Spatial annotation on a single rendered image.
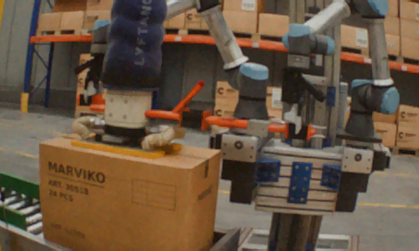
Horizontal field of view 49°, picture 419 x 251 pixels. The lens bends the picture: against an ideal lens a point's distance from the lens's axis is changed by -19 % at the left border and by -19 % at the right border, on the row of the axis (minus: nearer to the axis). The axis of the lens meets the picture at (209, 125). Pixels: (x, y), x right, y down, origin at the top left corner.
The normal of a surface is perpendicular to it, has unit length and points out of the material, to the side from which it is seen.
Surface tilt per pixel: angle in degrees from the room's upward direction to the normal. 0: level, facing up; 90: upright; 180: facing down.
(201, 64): 90
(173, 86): 90
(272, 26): 91
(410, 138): 89
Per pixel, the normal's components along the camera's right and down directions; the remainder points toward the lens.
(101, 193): -0.25, 0.10
